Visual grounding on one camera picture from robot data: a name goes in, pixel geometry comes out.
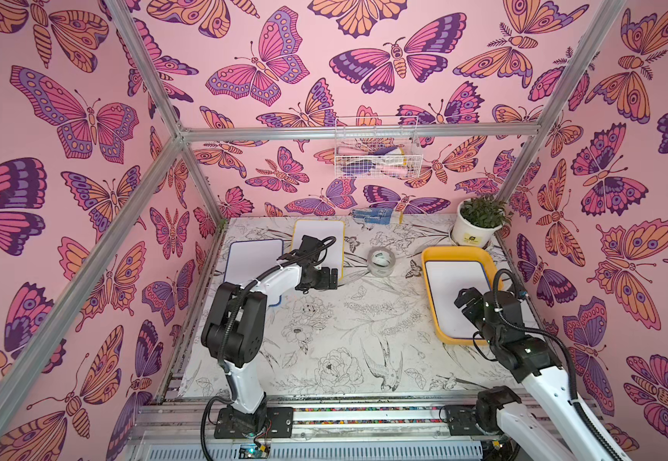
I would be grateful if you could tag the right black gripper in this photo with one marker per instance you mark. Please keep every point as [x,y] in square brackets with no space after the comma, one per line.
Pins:
[471,303]

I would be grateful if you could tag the blue-framed whiteboard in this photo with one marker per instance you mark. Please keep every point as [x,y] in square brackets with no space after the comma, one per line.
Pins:
[247,259]
[444,280]

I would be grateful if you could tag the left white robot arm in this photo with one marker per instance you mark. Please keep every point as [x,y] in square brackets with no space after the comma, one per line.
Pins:
[234,330]

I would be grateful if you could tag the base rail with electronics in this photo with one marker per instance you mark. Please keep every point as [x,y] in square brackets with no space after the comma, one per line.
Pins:
[432,426]

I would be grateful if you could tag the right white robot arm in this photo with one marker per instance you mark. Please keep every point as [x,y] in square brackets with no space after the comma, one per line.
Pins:
[542,364]

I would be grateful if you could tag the potted green plant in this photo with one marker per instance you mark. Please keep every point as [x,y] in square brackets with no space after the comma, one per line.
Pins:
[478,219]

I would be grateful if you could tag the yellow plastic storage box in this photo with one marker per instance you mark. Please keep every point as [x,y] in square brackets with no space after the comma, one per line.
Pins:
[458,253]

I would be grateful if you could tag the white wire wall basket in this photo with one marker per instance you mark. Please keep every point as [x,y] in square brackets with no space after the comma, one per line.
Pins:
[378,151]

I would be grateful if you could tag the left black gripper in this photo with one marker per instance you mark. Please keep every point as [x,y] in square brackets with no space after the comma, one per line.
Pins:
[324,282]

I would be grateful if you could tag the clear tape roll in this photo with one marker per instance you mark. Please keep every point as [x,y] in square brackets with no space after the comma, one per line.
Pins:
[381,262]

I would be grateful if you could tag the aluminium frame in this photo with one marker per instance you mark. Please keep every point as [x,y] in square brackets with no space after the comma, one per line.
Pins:
[97,196]

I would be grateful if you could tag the yellow-framed whiteboard back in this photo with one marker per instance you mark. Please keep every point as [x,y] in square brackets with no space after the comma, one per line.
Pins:
[321,229]

